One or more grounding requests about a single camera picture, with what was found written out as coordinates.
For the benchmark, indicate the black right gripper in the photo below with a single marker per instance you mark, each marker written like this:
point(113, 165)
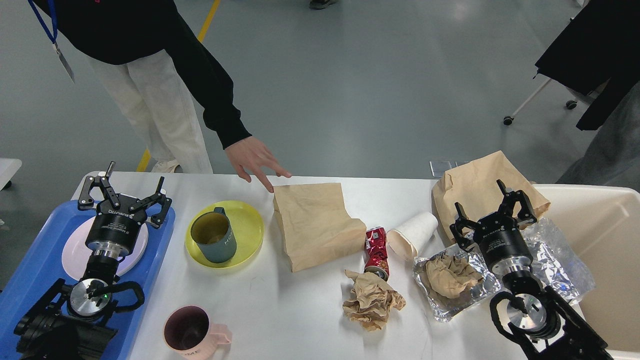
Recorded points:
point(502, 245)

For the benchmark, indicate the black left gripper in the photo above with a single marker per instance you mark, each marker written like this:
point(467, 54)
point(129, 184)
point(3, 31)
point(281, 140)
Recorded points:
point(113, 227)

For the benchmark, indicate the dark teal mug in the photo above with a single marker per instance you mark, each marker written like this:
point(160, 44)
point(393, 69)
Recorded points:
point(213, 234)

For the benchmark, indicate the yellow plastic plate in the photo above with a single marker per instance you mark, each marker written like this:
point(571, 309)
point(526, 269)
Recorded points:
point(247, 225)

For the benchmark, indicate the pink ribbed mug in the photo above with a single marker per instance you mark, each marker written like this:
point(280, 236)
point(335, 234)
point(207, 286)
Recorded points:
point(191, 333)

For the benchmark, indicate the brown paper bag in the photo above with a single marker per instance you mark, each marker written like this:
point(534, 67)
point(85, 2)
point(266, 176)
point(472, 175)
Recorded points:
point(315, 225)
point(474, 185)

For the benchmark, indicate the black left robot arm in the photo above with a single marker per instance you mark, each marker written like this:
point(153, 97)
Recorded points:
point(69, 321)

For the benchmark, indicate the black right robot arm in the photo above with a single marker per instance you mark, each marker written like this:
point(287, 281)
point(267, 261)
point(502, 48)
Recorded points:
point(527, 313)

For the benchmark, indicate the person's bare hand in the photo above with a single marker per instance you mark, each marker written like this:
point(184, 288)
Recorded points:
point(250, 156)

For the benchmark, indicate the crumpled paper ball in foil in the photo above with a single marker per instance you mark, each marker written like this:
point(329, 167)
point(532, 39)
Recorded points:
point(450, 276)

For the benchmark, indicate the crumpled aluminium foil sheet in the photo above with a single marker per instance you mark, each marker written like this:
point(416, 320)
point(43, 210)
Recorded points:
point(554, 262)

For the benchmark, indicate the clear plastic piece on floor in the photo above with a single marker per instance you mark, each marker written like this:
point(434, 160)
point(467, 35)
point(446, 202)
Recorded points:
point(439, 168)

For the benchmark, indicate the white paper cup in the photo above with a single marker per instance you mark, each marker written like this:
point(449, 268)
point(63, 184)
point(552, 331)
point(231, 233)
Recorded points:
point(408, 238)

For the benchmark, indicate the aluminium foil tray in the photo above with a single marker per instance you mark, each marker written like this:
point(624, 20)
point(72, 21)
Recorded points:
point(443, 309)

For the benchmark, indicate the blue plastic tray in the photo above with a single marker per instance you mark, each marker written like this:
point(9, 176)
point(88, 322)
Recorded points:
point(42, 266)

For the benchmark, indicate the beige plastic bin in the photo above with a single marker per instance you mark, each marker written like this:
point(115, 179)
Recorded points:
point(602, 226)

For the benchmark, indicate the white table corner left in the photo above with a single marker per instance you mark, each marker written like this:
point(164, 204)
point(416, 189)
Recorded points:
point(8, 168)

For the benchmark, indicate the crushed red soda can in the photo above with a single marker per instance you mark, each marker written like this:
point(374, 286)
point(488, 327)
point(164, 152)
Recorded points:
point(376, 249)

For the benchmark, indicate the person in black top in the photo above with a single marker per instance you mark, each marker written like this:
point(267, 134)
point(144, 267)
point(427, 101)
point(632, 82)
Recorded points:
point(154, 68)

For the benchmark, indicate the grey trouser leg right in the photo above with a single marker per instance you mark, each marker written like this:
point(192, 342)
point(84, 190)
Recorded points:
point(614, 149)

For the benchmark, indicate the crumpled brown paper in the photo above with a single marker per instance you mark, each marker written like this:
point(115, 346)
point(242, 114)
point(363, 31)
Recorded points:
point(371, 301)

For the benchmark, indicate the black jacket on chair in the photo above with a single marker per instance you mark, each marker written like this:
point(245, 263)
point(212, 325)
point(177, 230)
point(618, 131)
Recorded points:
point(600, 45)

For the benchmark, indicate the black shoe background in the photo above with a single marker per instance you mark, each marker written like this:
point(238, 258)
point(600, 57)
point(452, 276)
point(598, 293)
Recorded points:
point(321, 4)

